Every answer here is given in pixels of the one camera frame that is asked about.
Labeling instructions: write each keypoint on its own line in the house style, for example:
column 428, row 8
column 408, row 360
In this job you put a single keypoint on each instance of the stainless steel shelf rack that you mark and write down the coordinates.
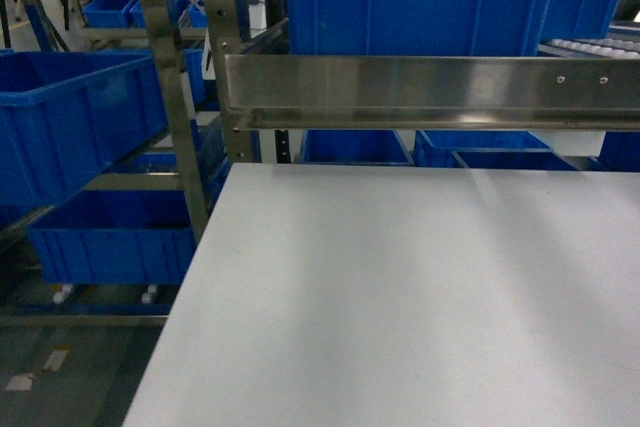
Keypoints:
column 262, row 88

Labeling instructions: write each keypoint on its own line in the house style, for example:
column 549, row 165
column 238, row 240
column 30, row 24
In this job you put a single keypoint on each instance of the blue bin neighbouring rack upper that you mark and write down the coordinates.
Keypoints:
column 67, row 117

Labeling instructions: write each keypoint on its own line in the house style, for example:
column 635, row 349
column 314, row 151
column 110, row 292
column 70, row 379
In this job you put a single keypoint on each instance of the blue bin lower right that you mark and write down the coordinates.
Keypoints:
column 521, row 160

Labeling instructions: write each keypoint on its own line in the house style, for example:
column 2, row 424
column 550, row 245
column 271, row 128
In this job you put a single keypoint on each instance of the blue bin lower centre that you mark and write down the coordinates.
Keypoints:
column 434, row 148

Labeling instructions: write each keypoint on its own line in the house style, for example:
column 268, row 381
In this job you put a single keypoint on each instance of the blue bin lower left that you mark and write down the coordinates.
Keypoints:
column 354, row 147

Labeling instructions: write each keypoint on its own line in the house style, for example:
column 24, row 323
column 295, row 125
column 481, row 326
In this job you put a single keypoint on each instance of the blue bin neighbouring rack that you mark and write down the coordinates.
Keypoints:
column 115, row 237
column 67, row 117

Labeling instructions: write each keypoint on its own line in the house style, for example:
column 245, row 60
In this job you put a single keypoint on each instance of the blue bin neighbouring rack lower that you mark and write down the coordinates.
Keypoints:
column 115, row 237

